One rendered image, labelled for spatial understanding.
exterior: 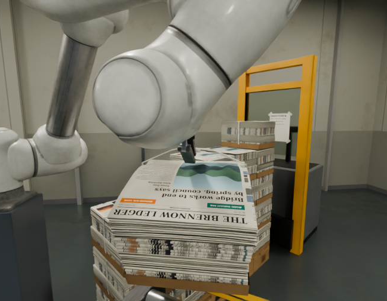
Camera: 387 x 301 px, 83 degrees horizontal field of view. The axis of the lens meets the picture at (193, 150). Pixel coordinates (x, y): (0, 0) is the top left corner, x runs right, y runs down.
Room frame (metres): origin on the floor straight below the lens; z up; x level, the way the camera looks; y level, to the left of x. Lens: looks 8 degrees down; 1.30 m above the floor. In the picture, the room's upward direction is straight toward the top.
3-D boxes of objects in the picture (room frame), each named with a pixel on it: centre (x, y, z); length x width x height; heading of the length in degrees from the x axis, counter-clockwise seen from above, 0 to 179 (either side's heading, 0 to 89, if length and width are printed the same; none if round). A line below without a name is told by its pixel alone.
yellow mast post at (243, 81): (2.48, -0.56, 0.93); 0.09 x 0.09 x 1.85; 45
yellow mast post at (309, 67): (2.01, -1.02, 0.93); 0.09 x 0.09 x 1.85; 45
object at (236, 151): (1.72, -0.26, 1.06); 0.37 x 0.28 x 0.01; 46
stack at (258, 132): (1.94, -0.48, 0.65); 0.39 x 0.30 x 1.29; 45
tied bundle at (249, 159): (1.73, -0.27, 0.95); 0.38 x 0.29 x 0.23; 46
